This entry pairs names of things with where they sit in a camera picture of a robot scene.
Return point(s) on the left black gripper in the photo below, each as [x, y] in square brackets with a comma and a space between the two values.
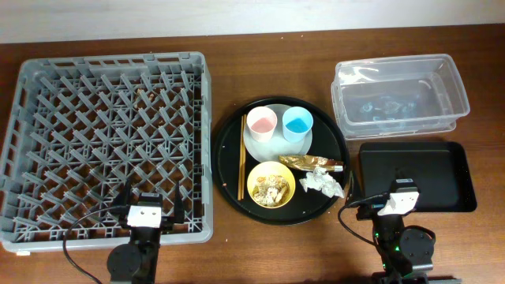
[167, 225]

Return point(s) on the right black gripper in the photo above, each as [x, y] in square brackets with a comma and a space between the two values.
[365, 213]

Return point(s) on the white napkin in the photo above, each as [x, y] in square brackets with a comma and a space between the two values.
[323, 182]

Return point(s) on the gold foil wrapper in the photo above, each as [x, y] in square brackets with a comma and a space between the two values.
[311, 162]

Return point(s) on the food scraps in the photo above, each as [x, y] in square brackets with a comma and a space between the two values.
[270, 191]

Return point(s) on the yellow bowl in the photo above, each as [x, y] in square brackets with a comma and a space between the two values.
[271, 168]

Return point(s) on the blue cup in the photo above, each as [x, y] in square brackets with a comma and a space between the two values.
[296, 123]

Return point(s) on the pink cup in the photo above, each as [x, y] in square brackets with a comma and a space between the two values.
[261, 122]

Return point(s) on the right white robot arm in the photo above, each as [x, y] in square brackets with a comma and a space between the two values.
[406, 251]

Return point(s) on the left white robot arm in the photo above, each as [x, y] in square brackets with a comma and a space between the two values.
[136, 261]

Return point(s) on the grey dishwasher rack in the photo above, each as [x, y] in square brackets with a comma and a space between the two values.
[80, 127]

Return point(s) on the round black tray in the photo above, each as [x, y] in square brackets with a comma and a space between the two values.
[327, 141]

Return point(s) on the black rectangular tray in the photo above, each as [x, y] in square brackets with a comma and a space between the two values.
[438, 169]

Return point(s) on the grey round plate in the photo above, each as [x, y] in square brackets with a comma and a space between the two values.
[277, 145]

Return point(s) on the clear plastic bin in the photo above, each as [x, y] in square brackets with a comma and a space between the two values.
[398, 96]

